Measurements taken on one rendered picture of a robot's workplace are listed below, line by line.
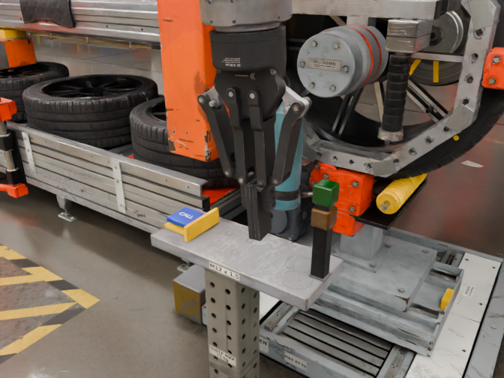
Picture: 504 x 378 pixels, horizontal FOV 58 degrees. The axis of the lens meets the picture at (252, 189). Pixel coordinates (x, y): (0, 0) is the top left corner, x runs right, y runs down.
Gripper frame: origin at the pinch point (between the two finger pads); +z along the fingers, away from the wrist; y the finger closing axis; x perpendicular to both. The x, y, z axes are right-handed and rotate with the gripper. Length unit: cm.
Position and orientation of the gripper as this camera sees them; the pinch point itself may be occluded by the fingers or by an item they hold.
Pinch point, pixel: (259, 208)
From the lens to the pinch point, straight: 53.4
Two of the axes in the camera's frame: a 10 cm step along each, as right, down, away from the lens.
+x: 5.1, -4.0, 7.7
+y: 8.6, 1.7, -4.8
